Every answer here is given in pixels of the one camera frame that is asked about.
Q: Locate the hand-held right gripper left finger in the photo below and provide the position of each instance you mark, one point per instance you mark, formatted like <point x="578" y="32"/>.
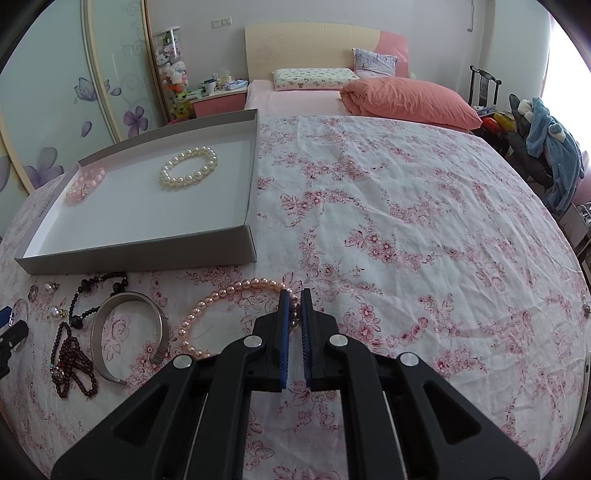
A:
<point x="285" y="323"/>

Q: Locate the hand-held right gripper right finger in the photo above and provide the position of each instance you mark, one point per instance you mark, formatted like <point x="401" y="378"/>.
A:
<point x="305" y="332"/>

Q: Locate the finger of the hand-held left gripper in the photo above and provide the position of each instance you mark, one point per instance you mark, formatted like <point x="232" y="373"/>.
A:
<point x="11" y="334"/>

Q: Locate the thin silver bangle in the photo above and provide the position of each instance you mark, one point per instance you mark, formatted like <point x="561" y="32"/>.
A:
<point x="26" y="305"/>

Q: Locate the pearl earring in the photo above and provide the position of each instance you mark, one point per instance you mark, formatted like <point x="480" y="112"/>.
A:
<point x="58" y="313"/>
<point x="48" y="287"/>

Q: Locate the wide silver bangle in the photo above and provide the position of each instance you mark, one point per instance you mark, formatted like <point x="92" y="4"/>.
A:
<point x="96" y="341"/>

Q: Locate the grey cardboard tray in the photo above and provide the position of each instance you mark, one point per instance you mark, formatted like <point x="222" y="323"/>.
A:
<point x="138" y="207"/>

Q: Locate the floral bed sheet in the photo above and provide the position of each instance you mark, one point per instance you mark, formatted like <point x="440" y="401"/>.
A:
<point x="415" y="230"/>

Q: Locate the pink bed sheet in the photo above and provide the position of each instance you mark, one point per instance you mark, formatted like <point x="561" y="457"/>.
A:
<point x="295" y="101"/>

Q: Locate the pink nightstand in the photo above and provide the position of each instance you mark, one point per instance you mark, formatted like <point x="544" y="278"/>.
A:
<point x="217" y="104"/>

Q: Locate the cartoon print pillow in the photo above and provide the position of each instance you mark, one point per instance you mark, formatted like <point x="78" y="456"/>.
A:
<point x="309" y="79"/>

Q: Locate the white mug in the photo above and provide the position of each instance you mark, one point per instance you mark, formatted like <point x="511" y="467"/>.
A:
<point x="209" y="86"/>

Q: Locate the coral duvet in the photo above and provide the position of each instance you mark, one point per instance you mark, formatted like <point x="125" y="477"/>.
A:
<point x="406" y="101"/>

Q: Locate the flower print wardrobe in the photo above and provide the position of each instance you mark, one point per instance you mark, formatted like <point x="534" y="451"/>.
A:
<point x="60" y="69"/>

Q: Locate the purple floral pillow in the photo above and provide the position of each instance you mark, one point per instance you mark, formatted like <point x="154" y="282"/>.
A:
<point x="374" y="62"/>

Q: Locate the clear tube of plush toys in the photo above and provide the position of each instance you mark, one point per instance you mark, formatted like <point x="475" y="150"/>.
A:
<point x="173" y="69"/>

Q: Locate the cream and pink headboard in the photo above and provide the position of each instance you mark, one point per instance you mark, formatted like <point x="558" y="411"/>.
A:
<point x="314" y="46"/>

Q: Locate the red and yellow toy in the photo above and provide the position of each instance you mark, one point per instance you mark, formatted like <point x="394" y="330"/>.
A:
<point x="496" y="122"/>

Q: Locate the dark padded chair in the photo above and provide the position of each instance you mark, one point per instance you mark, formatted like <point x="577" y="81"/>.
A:
<point x="519" y="138"/>

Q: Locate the black wooden chair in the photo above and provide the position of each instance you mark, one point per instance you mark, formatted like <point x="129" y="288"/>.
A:
<point x="482" y="87"/>

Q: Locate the blue plush garment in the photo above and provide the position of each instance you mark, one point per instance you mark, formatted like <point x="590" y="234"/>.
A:
<point x="558" y="147"/>

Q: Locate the white wall socket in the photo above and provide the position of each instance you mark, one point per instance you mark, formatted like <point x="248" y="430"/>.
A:
<point x="220" y="21"/>

